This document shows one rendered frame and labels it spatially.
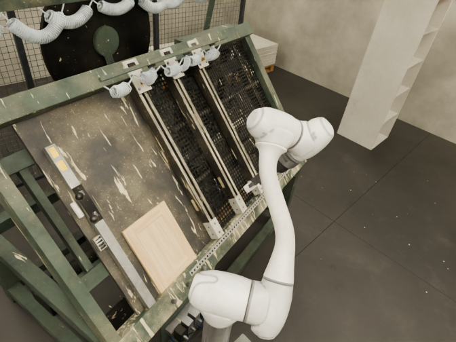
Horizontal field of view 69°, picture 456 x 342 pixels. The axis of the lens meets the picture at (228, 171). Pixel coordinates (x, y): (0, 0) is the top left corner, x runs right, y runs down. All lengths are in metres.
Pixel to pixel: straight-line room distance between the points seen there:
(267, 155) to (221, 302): 0.47
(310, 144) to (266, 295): 0.49
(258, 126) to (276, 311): 0.56
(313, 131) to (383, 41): 3.93
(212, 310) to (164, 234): 0.93
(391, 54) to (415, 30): 0.37
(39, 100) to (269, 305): 1.29
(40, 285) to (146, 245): 0.67
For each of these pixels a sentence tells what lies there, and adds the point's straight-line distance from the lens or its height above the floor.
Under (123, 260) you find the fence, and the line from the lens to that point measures 1.82.
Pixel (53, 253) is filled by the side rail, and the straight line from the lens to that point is 1.68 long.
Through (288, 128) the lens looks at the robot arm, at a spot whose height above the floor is 2.07.
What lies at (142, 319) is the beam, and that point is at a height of 0.90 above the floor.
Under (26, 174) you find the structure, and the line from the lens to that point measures 1.79.
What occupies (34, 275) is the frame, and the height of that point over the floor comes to 0.79.
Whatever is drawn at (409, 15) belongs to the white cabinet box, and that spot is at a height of 1.81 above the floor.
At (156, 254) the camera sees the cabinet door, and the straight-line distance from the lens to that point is 1.95.
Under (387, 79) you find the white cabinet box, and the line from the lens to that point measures 5.02.
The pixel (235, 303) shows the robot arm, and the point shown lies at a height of 1.63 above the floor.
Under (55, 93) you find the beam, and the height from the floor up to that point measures 1.82.
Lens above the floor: 2.57
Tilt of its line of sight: 38 degrees down
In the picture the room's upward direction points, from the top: 8 degrees clockwise
